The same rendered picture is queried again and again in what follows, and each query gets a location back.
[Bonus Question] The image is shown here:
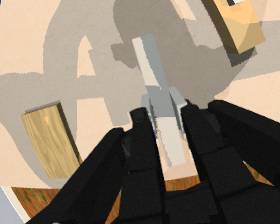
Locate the grey square stick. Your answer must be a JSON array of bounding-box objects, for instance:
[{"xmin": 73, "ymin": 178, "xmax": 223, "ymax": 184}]
[
  {"xmin": 226, "ymin": 0, "xmax": 245, "ymax": 6},
  {"xmin": 132, "ymin": 34, "xmax": 186, "ymax": 167}
]

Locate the light wood block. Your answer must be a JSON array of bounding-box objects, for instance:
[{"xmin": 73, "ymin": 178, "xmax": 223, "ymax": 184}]
[{"xmin": 21, "ymin": 103, "xmax": 83, "ymax": 179}]

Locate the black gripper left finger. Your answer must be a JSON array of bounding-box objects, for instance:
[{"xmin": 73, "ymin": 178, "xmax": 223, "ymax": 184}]
[{"xmin": 25, "ymin": 94, "xmax": 166, "ymax": 224}]

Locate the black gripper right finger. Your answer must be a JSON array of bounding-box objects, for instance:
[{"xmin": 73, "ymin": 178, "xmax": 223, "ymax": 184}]
[{"xmin": 168, "ymin": 86, "xmax": 280, "ymax": 224}]

